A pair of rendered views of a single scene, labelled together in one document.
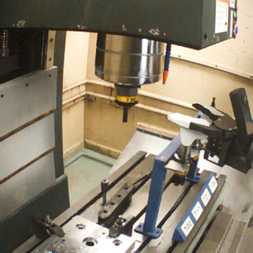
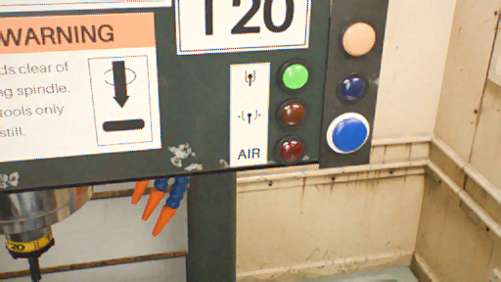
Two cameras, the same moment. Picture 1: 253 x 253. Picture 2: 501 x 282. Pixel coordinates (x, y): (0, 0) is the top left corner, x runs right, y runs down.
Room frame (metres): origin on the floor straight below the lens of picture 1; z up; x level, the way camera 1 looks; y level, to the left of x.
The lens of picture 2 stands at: (0.57, -0.61, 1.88)
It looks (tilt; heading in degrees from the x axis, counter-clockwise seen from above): 27 degrees down; 49
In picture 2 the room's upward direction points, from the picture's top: 1 degrees clockwise
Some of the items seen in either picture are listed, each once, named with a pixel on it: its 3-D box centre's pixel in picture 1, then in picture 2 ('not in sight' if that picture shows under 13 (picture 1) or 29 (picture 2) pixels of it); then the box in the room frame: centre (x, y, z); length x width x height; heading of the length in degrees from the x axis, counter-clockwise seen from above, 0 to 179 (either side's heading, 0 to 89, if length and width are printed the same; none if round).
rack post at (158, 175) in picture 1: (153, 202); not in sight; (0.88, -0.11, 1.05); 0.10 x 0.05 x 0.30; 63
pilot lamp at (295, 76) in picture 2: not in sight; (295, 75); (0.88, -0.29, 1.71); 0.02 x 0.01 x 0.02; 153
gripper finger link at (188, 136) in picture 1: (187, 132); not in sight; (0.59, -0.12, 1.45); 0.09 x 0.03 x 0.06; 76
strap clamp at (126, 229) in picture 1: (120, 230); not in sight; (0.80, -0.01, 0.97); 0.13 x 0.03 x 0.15; 153
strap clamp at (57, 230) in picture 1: (49, 229); not in sight; (0.74, 0.24, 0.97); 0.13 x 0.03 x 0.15; 63
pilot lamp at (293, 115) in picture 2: not in sight; (293, 115); (0.88, -0.29, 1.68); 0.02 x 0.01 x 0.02; 153
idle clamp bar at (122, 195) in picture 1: (115, 205); not in sight; (0.99, 0.02, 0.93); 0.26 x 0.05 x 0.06; 158
